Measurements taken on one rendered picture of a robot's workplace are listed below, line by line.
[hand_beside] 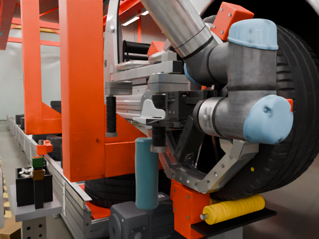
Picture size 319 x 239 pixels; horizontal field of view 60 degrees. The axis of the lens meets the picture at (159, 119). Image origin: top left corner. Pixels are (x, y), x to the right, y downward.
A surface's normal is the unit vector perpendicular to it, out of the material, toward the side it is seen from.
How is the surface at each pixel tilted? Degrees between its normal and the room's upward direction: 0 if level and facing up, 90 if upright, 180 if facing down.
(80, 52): 90
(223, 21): 90
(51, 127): 90
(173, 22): 117
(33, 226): 90
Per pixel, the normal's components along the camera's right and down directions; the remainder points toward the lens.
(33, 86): 0.51, 0.06
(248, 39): -0.44, 0.02
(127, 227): 0.15, 0.07
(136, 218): 0.47, -0.33
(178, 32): -0.24, 0.52
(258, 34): -0.09, 0.02
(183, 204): -0.86, 0.04
